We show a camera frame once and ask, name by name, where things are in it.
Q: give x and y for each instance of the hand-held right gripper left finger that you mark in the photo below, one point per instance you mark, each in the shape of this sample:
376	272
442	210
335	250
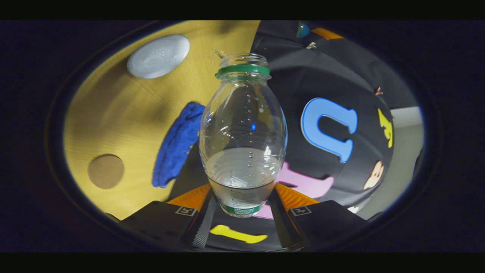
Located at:
206	220

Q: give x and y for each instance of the teal teacup lid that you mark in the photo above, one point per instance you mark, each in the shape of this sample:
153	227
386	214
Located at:
302	30

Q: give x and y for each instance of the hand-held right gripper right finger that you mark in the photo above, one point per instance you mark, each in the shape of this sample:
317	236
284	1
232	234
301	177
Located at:
282	220

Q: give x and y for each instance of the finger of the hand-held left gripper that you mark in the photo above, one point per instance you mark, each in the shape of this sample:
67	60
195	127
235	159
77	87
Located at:
326	33

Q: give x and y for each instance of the clear plastic water bottle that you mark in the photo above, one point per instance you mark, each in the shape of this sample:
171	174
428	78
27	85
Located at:
242	170

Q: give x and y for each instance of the pink clip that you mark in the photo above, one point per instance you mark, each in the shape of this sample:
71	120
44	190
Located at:
378	91

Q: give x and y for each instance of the round brown coaster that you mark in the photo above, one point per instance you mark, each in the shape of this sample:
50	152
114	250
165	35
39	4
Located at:
106	171

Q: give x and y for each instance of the black backdrop cloth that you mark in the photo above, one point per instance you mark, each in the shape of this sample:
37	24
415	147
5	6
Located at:
303	72

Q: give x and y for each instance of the white teacup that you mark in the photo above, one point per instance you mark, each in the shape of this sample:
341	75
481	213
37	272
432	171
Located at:
158	56

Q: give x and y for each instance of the blue towel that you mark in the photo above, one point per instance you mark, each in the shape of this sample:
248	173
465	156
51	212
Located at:
176	148

